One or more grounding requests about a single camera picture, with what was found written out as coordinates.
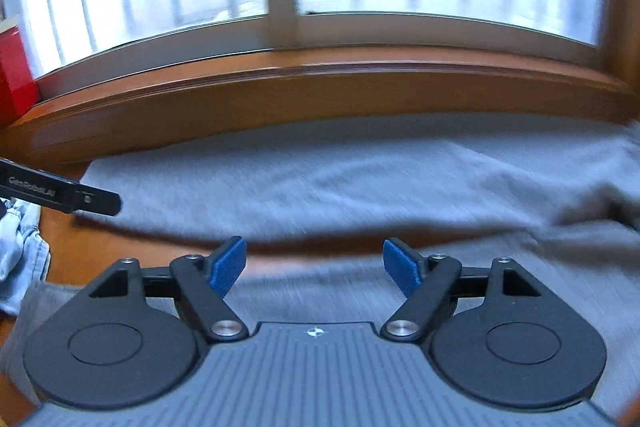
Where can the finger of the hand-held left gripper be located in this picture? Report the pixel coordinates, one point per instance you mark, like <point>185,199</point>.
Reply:
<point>100,203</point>

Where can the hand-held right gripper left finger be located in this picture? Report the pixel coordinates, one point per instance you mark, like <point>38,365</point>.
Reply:
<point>227,264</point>

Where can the wooden window sill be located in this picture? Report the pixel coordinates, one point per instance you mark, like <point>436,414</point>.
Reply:
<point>300,92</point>

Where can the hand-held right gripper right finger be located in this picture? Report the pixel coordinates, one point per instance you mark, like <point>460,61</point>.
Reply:
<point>400,267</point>

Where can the white and blue patterned cloth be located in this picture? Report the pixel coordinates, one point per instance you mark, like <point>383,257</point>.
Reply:
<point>20,252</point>

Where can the grey fleece-lined pants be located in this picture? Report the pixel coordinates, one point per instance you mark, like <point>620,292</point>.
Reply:
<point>350,187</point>

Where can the red box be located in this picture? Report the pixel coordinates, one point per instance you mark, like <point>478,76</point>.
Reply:
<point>17,72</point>

